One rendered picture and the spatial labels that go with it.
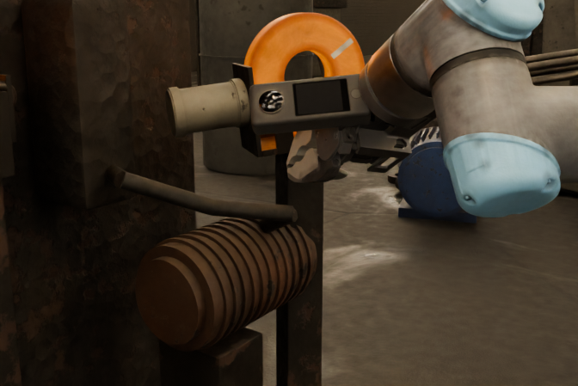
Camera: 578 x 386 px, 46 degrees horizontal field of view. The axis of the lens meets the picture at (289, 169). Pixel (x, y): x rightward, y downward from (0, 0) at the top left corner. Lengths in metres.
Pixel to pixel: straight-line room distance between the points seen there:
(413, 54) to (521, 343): 1.29
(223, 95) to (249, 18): 2.46
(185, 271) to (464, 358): 1.05
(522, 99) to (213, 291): 0.38
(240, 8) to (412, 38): 2.71
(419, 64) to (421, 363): 1.14
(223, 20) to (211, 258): 2.61
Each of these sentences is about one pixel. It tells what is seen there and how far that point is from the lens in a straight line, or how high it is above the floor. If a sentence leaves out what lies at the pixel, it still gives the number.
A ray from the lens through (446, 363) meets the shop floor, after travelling 1.65.
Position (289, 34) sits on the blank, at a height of 0.75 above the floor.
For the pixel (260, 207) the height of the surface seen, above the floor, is 0.56.
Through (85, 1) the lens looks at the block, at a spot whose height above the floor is 0.79.
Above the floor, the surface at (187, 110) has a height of 0.67.
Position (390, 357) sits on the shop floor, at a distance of 1.65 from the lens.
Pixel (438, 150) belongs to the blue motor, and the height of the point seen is 0.30.
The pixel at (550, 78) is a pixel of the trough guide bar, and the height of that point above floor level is 0.69.
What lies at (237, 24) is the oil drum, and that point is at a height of 0.73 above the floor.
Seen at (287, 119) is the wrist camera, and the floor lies 0.68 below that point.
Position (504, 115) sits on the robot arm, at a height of 0.71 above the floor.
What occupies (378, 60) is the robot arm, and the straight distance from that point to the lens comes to 0.61.
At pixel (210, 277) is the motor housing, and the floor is 0.51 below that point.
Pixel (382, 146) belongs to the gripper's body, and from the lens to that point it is 0.68.
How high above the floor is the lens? 0.78
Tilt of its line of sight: 13 degrees down
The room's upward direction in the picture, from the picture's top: straight up
